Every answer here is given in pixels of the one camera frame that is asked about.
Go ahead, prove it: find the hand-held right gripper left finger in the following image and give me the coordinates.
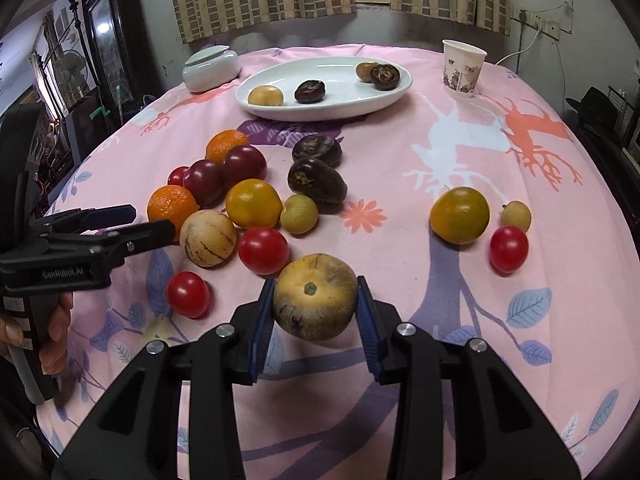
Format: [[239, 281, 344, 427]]
[[52, 277, 277, 480]]

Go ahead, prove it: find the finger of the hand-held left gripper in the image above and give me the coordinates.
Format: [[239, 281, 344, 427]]
[[85, 219, 177, 263], [37, 204, 137, 235]]

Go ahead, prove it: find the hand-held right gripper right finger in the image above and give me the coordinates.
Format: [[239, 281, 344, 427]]
[[356, 275, 583, 480]]

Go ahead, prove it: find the orange tangerine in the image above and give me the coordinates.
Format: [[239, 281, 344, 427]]
[[147, 185, 199, 233], [205, 130, 250, 163]]

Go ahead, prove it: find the striped yellow pepino melon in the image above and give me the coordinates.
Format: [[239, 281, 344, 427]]
[[179, 209, 238, 268]]

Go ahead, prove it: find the tan pepino melon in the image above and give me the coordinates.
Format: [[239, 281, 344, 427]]
[[272, 254, 359, 342]]

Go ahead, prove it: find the dark red plum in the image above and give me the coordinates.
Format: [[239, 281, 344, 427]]
[[222, 144, 268, 188], [183, 159, 226, 207]]

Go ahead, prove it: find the small yellow-green longan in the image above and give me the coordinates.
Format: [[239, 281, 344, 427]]
[[279, 194, 319, 235], [500, 200, 532, 233]]

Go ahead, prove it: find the white oval plate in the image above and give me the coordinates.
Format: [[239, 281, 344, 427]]
[[235, 56, 414, 122]]

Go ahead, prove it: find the person's left hand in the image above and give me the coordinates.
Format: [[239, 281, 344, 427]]
[[0, 291, 75, 368]]

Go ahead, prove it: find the standing fan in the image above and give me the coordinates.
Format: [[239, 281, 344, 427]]
[[52, 50, 89, 107]]

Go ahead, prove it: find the dark purple fruit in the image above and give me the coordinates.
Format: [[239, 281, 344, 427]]
[[292, 136, 343, 167], [287, 157, 348, 205]]

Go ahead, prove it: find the pink printed tablecloth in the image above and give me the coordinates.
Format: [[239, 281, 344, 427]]
[[37, 45, 640, 480]]

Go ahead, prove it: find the white lidded ceramic jar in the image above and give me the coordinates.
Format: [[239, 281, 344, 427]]
[[181, 45, 242, 93]]

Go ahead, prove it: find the dark wooden cabinet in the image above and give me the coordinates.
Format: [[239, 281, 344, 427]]
[[80, 0, 171, 131]]

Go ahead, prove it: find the dark brown round fruit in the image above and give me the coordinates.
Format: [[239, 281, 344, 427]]
[[370, 64, 401, 92], [294, 80, 327, 105]]

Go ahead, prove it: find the printed paper cup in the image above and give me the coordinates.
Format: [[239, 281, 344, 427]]
[[442, 39, 488, 97]]

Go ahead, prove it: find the black hat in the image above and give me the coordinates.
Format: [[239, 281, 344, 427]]
[[566, 86, 619, 134]]

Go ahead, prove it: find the white power cable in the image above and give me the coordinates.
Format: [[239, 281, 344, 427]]
[[495, 24, 543, 66]]

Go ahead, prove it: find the white wall socket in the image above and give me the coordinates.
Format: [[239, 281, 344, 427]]
[[515, 7, 561, 38]]

